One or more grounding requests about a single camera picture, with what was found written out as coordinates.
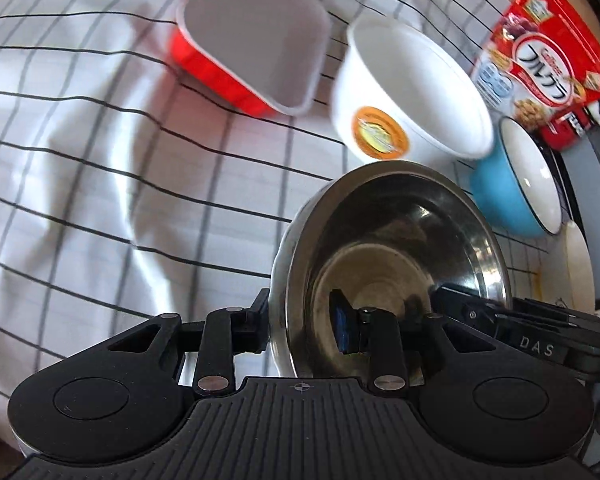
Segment red square container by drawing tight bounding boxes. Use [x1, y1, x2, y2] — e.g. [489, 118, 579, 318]
[170, 0, 332, 120]

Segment stainless steel bowl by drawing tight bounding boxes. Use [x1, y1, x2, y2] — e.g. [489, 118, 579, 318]
[270, 160, 514, 379]

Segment white checked cloth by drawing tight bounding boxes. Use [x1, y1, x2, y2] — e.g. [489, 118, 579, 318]
[0, 0, 581, 461]

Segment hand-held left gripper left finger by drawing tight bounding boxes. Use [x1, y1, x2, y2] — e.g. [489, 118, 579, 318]
[107, 288, 272, 393]

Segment white bowl with orange label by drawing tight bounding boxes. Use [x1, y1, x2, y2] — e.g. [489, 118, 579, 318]
[329, 14, 496, 172]

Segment grey board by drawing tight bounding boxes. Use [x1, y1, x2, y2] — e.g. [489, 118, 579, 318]
[550, 122, 600, 307]

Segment pale yellow plate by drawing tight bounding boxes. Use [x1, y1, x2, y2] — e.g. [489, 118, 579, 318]
[561, 220, 597, 312]

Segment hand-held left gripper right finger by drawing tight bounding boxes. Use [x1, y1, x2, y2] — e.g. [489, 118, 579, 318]
[330, 289, 486, 392]

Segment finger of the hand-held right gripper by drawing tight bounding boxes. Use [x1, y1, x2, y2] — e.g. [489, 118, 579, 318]
[430, 283, 600, 362]

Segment red cereal bag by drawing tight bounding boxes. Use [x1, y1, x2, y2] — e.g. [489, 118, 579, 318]
[471, 0, 600, 154]

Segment blue bowl with black rim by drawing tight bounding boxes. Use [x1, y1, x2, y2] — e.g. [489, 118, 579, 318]
[469, 116, 569, 239]

